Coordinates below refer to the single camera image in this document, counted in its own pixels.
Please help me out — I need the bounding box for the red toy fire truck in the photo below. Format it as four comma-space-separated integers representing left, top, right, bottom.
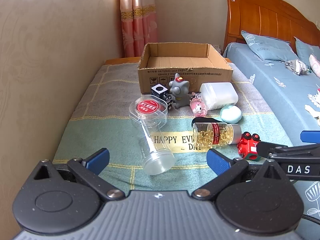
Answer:
237, 132, 262, 161

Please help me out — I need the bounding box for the crumpled grey cloth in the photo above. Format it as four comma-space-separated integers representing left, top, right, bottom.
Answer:
284, 59, 311, 76

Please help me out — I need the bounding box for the blue printed bed sheet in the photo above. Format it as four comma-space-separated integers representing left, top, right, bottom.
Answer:
222, 42, 320, 221

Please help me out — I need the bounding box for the small black toy block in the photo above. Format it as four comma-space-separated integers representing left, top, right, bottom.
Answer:
162, 94, 174, 111

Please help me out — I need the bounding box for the clear jar with red lid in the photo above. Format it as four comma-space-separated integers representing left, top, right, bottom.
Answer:
129, 94, 169, 128

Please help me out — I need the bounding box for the black and white cube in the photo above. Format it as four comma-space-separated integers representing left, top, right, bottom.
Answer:
151, 84, 169, 101

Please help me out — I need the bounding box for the white plastic container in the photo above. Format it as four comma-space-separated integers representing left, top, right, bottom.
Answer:
199, 82, 239, 111

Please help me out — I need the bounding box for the pink curtain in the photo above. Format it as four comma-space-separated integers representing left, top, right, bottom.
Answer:
119, 0, 159, 58

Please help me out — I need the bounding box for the checked grey green blanket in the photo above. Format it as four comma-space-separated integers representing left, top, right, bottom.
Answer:
52, 64, 295, 196

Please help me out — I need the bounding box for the grey elephant toy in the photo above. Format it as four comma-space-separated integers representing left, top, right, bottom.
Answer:
169, 73, 192, 109

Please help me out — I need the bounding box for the cardboard box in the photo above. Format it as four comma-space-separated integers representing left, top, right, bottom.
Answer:
137, 42, 234, 96

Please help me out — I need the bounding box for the clear plastic cup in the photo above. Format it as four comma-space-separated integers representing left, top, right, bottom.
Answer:
139, 120, 176, 176

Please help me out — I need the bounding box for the mint green round case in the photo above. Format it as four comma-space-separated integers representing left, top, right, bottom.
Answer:
220, 105, 242, 124

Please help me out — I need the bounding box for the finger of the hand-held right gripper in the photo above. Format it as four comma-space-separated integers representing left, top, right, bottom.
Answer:
256, 141, 297, 158
300, 131, 320, 143

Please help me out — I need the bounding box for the pink keychain bottle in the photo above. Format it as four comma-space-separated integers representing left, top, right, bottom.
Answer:
190, 92, 208, 118

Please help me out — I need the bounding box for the black oval mirror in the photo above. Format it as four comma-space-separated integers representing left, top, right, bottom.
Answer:
191, 117, 226, 128

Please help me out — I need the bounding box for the blue printed pillow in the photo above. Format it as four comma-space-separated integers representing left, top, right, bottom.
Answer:
241, 30, 299, 63
294, 37, 320, 68

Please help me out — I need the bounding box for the wooden bed headboard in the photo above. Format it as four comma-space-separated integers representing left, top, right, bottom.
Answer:
223, 0, 320, 53

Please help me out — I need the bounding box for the glass bottle of gold capsules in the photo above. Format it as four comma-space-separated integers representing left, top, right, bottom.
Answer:
192, 122, 242, 149

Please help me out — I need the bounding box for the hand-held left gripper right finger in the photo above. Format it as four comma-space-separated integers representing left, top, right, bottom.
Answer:
191, 148, 286, 202

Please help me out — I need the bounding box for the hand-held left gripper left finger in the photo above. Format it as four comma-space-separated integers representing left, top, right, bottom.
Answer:
32, 148, 125, 201

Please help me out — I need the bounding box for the pile of white paper pieces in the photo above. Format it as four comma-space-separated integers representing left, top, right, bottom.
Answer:
304, 88, 320, 127

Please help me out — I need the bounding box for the long pink white pillow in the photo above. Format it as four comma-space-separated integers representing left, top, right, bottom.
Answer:
309, 54, 320, 77

